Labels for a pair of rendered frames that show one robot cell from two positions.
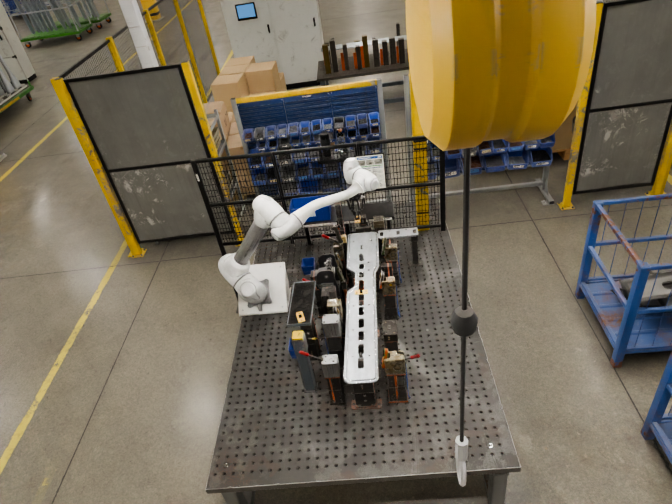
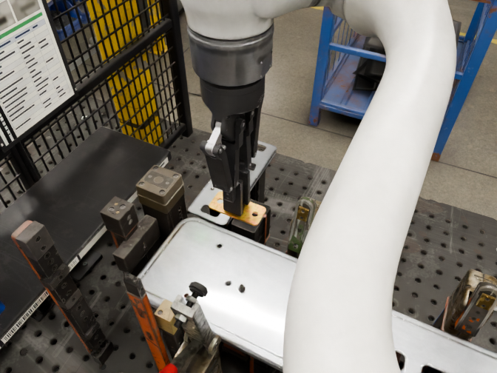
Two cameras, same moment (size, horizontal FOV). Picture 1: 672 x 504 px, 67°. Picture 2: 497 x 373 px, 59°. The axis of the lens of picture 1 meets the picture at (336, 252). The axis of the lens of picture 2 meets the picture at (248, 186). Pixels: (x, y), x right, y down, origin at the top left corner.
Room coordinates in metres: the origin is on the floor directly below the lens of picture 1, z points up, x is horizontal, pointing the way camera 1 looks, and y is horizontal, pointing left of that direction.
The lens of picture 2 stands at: (2.76, 0.22, 1.76)
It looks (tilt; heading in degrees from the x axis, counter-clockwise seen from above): 47 degrees down; 288
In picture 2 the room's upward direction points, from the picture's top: straight up
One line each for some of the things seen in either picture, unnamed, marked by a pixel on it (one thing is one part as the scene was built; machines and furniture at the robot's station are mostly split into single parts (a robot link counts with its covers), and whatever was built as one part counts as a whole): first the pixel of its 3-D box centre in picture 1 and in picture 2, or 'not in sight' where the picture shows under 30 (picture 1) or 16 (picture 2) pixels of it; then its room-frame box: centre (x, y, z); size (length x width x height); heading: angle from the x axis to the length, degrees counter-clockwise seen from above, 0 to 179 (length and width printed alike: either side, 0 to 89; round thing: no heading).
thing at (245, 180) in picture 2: not in sight; (239, 185); (2.91, -0.19, 1.29); 0.03 x 0.01 x 0.07; 172
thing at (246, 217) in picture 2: not in sight; (237, 206); (2.92, -0.18, 1.25); 0.08 x 0.04 x 0.01; 172
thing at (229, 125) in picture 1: (234, 144); not in sight; (6.20, 1.06, 0.52); 1.21 x 0.81 x 1.05; 178
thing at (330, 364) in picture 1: (333, 380); not in sight; (1.89, 0.13, 0.88); 0.11 x 0.10 x 0.36; 82
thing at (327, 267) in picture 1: (331, 290); not in sight; (2.58, 0.07, 0.94); 0.18 x 0.13 x 0.49; 172
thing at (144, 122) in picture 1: (160, 169); not in sight; (4.80, 1.60, 1.00); 1.34 x 0.14 x 2.00; 84
